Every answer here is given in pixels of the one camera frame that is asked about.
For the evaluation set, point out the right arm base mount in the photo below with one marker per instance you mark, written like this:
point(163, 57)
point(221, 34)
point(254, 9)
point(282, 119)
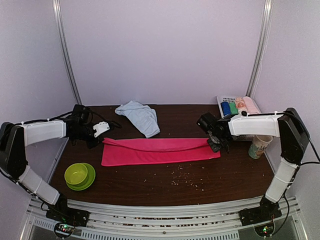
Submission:
point(262, 213)

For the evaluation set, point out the green bowl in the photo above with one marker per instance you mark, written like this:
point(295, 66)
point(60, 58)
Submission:
point(76, 174)

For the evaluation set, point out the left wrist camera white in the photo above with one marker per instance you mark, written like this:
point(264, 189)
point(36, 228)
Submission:
point(100, 128)

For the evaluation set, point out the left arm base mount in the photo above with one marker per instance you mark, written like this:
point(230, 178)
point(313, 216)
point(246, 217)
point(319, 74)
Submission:
point(70, 216)

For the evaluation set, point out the green rolled towel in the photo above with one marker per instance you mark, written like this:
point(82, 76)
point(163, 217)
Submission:
point(233, 109)

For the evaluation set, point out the light pink rolled towel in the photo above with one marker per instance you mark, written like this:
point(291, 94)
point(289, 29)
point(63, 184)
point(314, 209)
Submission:
point(250, 106)

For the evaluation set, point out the blue rolled towel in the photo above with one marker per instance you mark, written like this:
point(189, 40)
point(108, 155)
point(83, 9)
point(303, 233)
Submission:
point(225, 106)

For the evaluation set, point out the right aluminium post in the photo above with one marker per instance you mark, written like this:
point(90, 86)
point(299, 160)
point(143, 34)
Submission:
point(261, 47)

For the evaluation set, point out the magenta pink towel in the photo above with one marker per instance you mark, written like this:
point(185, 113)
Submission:
point(151, 151)

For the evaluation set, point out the left aluminium post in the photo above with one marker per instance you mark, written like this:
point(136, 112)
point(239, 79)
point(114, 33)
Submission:
point(65, 52)

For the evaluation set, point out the cartoon print rolled towel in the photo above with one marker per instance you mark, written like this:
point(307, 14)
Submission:
point(241, 106)

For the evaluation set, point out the green plate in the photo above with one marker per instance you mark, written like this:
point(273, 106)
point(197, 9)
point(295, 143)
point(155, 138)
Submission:
point(88, 182)

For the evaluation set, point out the aluminium post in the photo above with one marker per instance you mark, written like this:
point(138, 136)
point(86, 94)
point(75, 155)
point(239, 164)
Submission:
point(261, 47)
point(65, 52)

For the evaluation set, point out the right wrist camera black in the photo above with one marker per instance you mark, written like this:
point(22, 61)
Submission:
point(207, 122)

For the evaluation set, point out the cream patterned mug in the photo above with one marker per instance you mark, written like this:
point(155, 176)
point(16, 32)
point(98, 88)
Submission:
point(259, 145)

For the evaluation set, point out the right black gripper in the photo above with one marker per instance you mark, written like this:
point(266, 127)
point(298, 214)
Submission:
point(216, 148)

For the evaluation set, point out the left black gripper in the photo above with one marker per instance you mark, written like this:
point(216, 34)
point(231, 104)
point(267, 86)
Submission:
point(91, 144)

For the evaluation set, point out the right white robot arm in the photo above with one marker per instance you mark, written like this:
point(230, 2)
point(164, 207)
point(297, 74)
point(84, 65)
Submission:
point(287, 126)

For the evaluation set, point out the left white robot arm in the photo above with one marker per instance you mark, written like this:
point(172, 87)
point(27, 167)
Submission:
point(26, 148)

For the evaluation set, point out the light blue towel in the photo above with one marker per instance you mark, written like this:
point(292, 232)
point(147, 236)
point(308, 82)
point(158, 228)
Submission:
point(142, 117)

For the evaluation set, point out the white plastic basket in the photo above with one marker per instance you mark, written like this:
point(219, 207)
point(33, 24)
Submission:
point(230, 99)

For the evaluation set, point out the aluminium front rail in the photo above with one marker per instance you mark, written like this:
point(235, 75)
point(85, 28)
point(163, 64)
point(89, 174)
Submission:
point(216, 221)

